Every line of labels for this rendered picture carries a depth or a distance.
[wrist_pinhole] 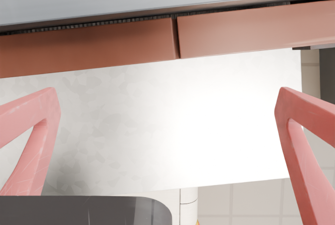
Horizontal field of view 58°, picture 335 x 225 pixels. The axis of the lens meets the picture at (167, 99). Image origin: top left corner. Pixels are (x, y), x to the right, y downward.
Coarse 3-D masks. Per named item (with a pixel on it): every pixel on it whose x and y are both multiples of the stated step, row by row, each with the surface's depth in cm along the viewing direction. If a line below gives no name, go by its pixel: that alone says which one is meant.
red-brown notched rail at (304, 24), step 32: (32, 32) 29; (64, 32) 29; (96, 32) 29; (128, 32) 29; (160, 32) 29; (192, 32) 29; (224, 32) 29; (256, 32) 29; (288, 32) 29; (320, 32) 29; (0, 64) 29; (32, 64) 29; (64, 64) 29; (96, 64) 29; (128, 64) 29
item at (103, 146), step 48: (288, 48) 43; (0, 96) 44; (96, 96) 44; (144, 96) 44; (192, 96) 44; (240, 96) 44; (96, 144) 45; (144, 144) 45; (192, 144) 45; (240, 144) 45; (48, 192) 47; (96, 192) 47
